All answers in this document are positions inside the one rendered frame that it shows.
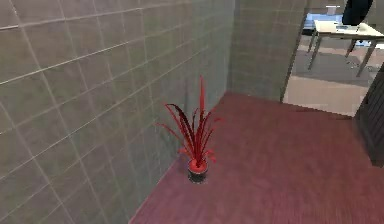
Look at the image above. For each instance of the white table with grey legs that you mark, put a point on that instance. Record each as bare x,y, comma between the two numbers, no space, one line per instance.
336,29

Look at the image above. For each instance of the red potted house plant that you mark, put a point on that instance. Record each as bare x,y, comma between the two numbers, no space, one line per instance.
196,140

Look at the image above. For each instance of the dark ribbed cabinet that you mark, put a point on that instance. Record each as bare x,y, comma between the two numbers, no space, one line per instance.
372,116

